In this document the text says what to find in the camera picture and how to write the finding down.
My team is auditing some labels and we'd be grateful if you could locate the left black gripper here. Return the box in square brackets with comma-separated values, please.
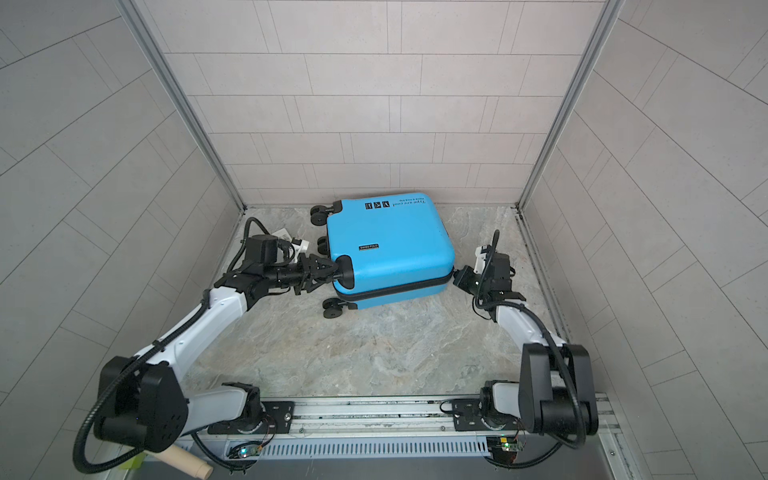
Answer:
[261, 254, 335, 295]

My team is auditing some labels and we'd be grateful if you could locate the left circuit board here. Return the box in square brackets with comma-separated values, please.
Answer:
[228, 441, 264, 460]

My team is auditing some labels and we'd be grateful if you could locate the right circuit board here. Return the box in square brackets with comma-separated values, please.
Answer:
[486, 436, 524, 465]

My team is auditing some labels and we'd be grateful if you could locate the beige cylinder handle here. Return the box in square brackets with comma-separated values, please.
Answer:
[149, 445, 213, 480]

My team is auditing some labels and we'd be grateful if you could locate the circuit board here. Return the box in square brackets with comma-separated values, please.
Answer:
[228, 441, 264, 460]
[486, 436, 524, 465]

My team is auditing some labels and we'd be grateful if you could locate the green block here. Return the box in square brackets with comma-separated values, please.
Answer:
[120, 452, 147, 470]

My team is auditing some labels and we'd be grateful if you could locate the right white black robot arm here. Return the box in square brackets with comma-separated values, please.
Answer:
[454, 245, 598, 449]

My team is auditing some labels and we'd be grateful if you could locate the blue suitcase with black lining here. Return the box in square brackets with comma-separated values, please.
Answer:
[310, 193, 456, 319]

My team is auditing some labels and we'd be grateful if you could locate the aluminium mounting rail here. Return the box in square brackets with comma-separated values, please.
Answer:
[128, 394, 619, 442]

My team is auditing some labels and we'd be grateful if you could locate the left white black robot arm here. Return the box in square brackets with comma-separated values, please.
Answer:
[72, 235, 353, 474]

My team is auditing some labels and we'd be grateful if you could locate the white remote control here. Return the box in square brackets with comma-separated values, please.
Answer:
[272, 228, 309, 253]

